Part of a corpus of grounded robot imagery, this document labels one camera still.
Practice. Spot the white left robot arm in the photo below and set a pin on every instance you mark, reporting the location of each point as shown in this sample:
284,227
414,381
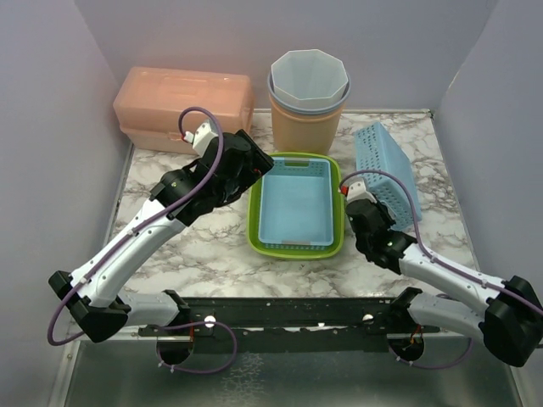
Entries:
92,293

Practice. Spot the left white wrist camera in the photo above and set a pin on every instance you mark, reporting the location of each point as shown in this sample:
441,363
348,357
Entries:
203,135

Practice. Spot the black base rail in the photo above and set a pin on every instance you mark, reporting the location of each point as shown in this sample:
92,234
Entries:
285,325

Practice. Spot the small blue perforated basket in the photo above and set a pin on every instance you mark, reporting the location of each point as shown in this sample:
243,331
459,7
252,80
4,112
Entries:
296,203

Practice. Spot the large blue perforated basket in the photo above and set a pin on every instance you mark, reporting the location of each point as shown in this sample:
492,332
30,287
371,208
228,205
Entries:
376,149

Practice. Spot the blue-grey round bin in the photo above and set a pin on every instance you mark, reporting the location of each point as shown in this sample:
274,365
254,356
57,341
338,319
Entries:
311,112

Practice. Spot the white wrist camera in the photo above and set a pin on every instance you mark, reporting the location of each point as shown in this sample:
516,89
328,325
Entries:
203,135
357,190

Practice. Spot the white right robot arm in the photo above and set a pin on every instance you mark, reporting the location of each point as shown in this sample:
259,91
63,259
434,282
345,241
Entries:
505,315

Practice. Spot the white faceted bin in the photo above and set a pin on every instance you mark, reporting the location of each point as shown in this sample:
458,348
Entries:
309,79

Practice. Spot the orange plastic toolbox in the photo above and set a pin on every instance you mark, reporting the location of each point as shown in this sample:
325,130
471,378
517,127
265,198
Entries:
151,100

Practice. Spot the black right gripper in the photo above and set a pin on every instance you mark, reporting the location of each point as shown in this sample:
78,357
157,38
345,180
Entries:
383,210

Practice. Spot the orange round bin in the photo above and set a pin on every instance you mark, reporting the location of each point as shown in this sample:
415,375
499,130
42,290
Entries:
293,132

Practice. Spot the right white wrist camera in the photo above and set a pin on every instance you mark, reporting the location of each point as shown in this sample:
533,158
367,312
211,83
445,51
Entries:
357,190

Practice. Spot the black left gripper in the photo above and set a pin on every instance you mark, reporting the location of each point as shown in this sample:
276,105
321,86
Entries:
256,165

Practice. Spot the green plastic tray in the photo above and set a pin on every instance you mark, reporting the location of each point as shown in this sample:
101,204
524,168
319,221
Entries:
299,252

